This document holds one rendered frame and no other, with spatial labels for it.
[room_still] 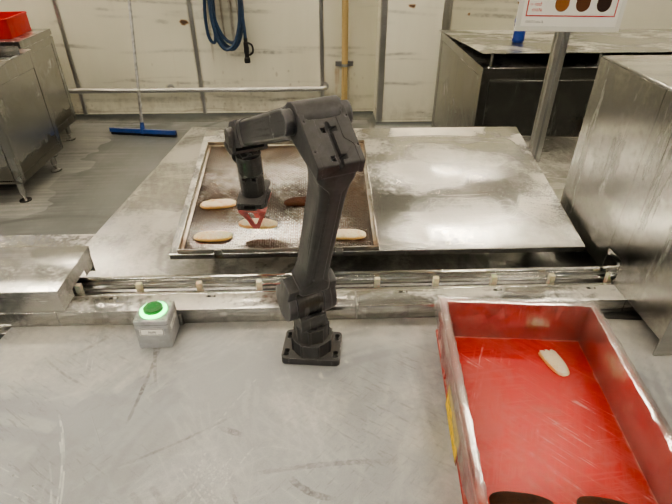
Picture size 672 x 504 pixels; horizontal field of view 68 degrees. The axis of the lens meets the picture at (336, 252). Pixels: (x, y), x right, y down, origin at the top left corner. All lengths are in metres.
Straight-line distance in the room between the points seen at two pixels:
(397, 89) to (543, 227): 3.28
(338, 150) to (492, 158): 0.99
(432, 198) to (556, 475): 0.79
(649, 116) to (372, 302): 0.70
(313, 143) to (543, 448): 0.64
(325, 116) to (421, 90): 3.88
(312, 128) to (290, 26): 4.01
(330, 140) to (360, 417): 0.51
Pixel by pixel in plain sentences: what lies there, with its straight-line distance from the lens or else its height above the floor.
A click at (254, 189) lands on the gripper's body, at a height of 1.06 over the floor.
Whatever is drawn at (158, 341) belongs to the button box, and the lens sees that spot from 1.13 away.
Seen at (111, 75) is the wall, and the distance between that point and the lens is 5.13.
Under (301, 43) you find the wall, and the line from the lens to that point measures 4.73.
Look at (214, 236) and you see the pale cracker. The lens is 1.30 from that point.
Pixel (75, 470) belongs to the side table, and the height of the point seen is 0.82.
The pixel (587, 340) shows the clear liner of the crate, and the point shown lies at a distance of 1.15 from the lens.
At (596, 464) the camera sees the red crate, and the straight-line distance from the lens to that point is 1.00.
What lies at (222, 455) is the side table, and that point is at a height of 0.82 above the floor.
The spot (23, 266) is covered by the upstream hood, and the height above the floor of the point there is 0.92.
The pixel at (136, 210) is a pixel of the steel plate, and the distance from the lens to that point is 1.68.
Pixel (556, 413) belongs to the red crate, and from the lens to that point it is 1.04.
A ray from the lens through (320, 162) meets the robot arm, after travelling 0.70.
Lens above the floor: 1.58
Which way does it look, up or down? 34 degrees down
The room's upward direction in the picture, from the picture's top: straight up
